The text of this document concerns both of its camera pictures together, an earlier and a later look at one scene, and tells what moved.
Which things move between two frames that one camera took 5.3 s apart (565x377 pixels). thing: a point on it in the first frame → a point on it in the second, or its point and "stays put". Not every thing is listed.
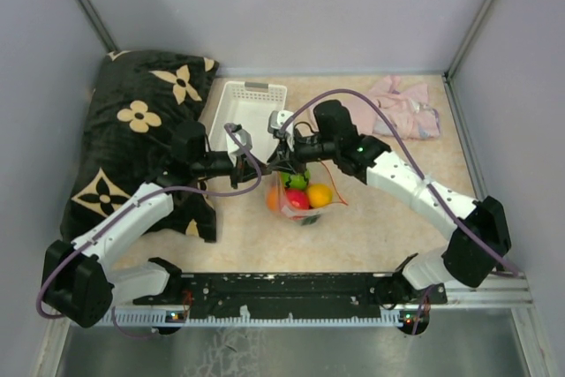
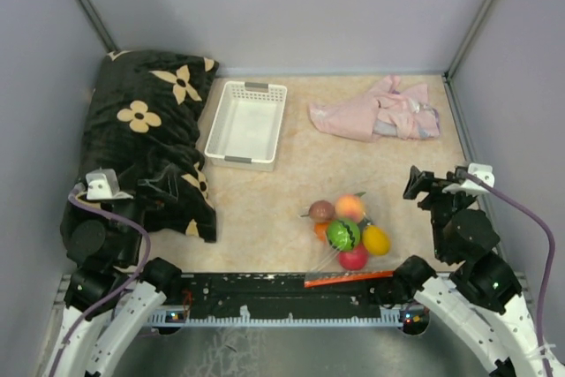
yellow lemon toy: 320,194 → 376,240
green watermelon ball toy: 296,181 → 343,235
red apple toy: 298,198 → 354,260
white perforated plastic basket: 249,104 stays put
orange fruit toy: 272,199 → 320,229
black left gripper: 242,171 → 168,179
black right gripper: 288,159 → 419,180
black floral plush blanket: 140,97 stays put
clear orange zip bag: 304,197 → 350,245
